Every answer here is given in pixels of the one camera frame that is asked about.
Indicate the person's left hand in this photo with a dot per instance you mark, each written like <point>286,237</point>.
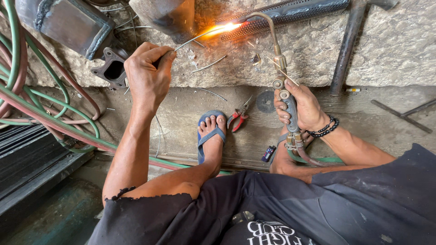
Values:
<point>148,80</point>

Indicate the person's right hand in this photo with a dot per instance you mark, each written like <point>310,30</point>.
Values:
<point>308,109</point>

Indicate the brass gas welding torch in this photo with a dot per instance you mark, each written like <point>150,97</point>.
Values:
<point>291,109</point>

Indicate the thin steel filler rod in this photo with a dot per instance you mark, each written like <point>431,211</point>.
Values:
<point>197,36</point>

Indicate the dark cast metal flange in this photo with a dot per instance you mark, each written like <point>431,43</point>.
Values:
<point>112,69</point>

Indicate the worn grey grinding disc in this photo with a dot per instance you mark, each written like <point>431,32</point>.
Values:
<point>265,102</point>

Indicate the white cigarette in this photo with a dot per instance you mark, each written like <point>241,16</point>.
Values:
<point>353,90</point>

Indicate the thin brass rod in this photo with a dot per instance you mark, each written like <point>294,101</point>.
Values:
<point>277,67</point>

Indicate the dark blue lighter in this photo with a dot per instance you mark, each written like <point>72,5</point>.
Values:
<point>268,153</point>

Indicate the short grey metal pipe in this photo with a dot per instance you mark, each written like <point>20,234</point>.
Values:
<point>163,17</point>

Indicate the small metal scrap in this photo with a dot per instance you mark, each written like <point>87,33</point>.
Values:
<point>256,59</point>

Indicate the long dark steel pipe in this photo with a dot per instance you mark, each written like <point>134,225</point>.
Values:
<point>345,47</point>

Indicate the blue flip-flop sandal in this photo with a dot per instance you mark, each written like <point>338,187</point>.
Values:
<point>203,136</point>

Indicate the crossed dark metal bars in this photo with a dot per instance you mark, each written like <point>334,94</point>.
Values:
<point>402,116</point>

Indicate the perforated metal tube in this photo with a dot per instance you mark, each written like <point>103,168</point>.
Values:
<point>289,15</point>

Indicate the welded steel muffler box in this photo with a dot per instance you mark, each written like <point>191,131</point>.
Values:
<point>68,25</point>

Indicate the person's left leg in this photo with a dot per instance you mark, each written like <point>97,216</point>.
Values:
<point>190,177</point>

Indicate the person's black printed shirt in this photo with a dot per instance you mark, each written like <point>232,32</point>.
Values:
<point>272,234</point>

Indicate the black metal grate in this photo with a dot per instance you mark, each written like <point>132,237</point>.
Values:
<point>27,160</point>

